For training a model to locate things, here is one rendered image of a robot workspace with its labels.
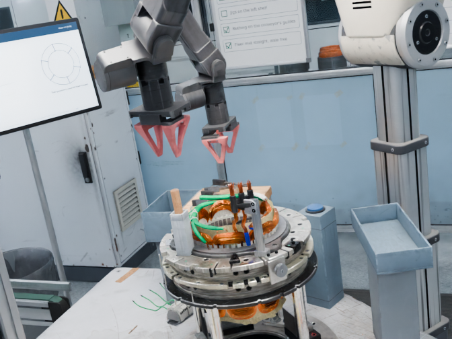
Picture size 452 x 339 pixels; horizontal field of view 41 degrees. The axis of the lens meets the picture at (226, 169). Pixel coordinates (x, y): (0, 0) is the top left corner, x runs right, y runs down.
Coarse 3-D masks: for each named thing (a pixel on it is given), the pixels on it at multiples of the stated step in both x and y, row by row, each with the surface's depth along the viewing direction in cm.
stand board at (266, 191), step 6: (252, 186) 164; (258, 186) 164; (264, 186) 163; (270, 186) 162; (198, 192) 166; (216, 192) 164; (222, 192) 163; (228, 192) 163; (258, 192) 159; (264, 192) 158; (270, 192) 162; (192, 198) 162; (186, 204) 158
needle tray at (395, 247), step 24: (360, 216) 139; (384, 216) 139; (360, 240) 131; (384, 240) 130; (408, 240) 128; (384, 264) 116; (408, 264) 116; (432, 264) 116; (384, 288) 125; (408, 288) 125; (384, 312) 127; (408, 312) 127; (384, 336) 129; (408, 336) 129
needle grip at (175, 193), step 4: (176, 188) 118; (172, 192) 117; (176, 192) 117; (172, 196) 117; (176, 196) 117; (172, 200) 118; (176, 200) 117; (180, 200) 118; (176, 204) 118; (180, 204) 118; (176, 208) 118; (180, 208) 118; (176, 212) 118; (180, 212) 118
